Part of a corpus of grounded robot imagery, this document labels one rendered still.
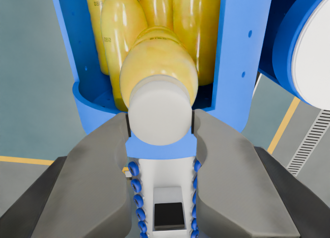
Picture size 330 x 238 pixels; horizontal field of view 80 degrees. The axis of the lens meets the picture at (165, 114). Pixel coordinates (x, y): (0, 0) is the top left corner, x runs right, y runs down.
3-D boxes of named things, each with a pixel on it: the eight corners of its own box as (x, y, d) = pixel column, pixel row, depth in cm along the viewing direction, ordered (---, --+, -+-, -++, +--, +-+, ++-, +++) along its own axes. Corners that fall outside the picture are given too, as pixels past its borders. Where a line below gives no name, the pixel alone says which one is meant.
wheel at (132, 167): (135, 179, 60) (140, 176, 61) (133, 169, 58) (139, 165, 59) (127, 171, 63) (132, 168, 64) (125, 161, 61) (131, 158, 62)
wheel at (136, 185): (137, 196, 64) (143, 193, 65) (136, 186, 61) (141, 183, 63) (130, 188, 67) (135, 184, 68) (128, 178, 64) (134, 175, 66)
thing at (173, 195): (153, 192, 72) (152, 236, 58) (152, 184, 70) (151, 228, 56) (181, 191, 72) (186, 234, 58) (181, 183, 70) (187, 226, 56)
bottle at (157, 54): (180, 73, 31) (208, 153, 14) (135, 74, 30) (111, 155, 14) (183, 23, 27) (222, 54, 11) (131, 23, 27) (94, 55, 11)
